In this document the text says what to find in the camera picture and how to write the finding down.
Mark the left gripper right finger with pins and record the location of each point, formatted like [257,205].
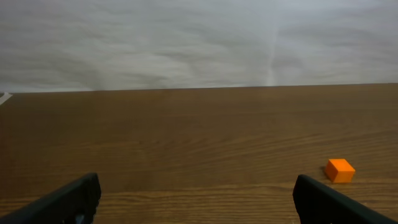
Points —
[323,205]

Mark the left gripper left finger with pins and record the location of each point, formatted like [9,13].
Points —
[65,202]

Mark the orange cube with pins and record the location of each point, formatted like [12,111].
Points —
[340,171]

